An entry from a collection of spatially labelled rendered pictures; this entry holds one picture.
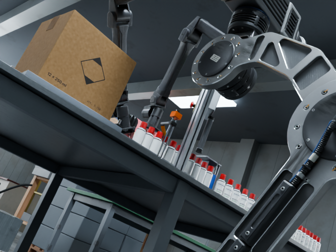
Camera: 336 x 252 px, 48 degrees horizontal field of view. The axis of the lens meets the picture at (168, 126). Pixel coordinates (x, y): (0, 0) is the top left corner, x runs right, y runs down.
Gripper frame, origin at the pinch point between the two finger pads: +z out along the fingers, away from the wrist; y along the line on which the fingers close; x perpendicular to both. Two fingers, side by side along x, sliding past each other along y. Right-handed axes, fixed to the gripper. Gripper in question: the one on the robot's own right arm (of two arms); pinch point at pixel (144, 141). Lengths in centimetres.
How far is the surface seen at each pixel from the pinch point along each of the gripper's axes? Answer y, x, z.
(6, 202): -149, -617, 57
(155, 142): -0.8, 8.3, 0.1
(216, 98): -14.9, 23.7, -33.8
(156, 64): -148, -293, -211
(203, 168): -37.7, 8.2, -3.3
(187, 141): -8.6, 22.4, -4.7
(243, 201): -77, 9, 1
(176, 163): -9.1, 20.2, 6.9
